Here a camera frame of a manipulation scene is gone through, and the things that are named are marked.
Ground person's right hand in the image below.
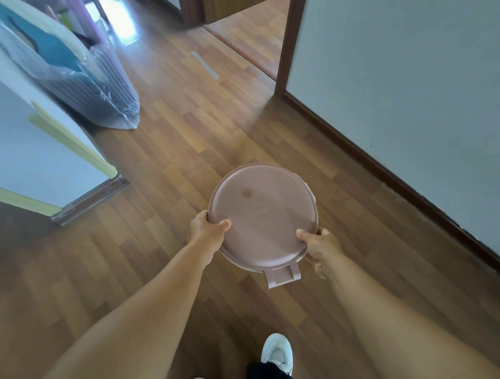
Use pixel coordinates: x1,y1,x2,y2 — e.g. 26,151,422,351
295,228,346,280

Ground person's left hand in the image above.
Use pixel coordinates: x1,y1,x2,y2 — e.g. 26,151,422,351
187,210,232,266

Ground white trash can pink lid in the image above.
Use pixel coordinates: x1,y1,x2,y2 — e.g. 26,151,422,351
207,163,319,289

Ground person's right forearm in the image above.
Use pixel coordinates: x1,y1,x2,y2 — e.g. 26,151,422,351
324,254,500,379

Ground person's left forearm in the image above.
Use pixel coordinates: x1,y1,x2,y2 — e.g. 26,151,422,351
43,244,214,379

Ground person's white right shoe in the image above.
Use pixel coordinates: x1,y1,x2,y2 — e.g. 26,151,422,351
260,333,294,375

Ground person's black trousers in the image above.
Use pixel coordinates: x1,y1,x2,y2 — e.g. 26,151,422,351
246,361,294,379

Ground clear plastic bag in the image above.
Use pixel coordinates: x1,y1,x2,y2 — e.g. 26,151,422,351
0,0,141,130

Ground light brown wooden door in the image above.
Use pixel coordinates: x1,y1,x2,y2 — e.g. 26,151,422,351
203,0,266,24

